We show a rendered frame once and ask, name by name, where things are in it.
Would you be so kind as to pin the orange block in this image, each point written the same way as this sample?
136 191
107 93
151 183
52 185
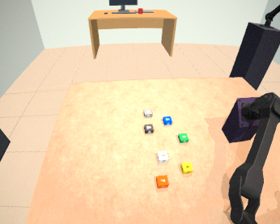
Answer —
162 181

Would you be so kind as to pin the green digit block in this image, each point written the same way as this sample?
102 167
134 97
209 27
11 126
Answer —
183 137

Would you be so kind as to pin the blue block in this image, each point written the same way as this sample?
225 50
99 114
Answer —
167 120

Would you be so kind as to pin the yellow block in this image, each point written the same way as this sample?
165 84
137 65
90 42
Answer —
186 168

